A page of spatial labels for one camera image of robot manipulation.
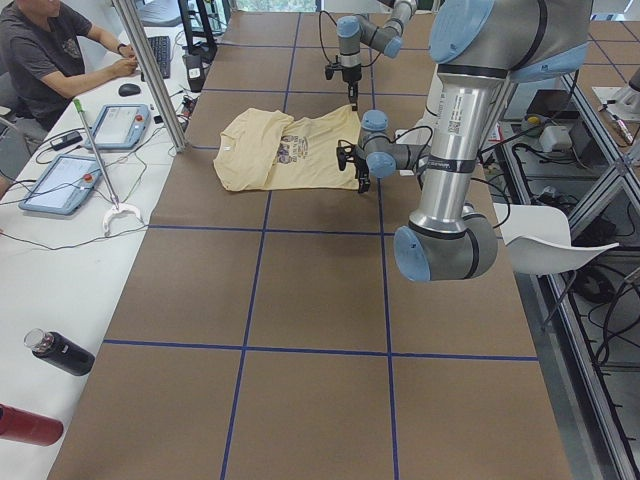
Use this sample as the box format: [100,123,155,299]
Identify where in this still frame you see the near blue teach pendant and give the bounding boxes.
[19,154,101,216]

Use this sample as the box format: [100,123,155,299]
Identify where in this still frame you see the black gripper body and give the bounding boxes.
[324,53,362,98]
[336,139,370,180]

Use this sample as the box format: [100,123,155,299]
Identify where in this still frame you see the reacher grabber stick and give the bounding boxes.
[73,98,144,237]

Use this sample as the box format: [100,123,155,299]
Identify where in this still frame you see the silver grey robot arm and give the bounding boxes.
[324,0,418,111]
[336,0,593,282]

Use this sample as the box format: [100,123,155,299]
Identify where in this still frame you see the black water bottle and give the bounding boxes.
[24,328,95,376]

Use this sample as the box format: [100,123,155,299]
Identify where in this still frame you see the black computer mouse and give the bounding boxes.
[118,83,141,97]

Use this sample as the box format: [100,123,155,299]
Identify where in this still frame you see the seated person grey shirt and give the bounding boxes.
[1,1,138,131]

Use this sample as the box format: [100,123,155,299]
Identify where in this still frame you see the black keyboard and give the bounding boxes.
[147,35,172,79]

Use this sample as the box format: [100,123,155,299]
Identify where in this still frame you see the cream long sleeve shirt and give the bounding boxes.
[213,105,360,192]

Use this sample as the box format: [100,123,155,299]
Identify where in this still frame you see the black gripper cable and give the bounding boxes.
[317,9,346,66]

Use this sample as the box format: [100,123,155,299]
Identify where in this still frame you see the far blue teach pendant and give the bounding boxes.
[92,104,150,151]

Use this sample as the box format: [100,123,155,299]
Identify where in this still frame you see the blue teach pendant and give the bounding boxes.
[19,154,101,216]
[92,104,150,151]

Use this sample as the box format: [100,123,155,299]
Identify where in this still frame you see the aluminium frame post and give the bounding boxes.
[113,0,186,153]

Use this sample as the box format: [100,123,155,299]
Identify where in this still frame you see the red water bottle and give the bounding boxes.
[1,405,64,446]

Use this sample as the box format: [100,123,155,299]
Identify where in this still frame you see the white plastic chair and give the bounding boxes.
[494,203,619,275]

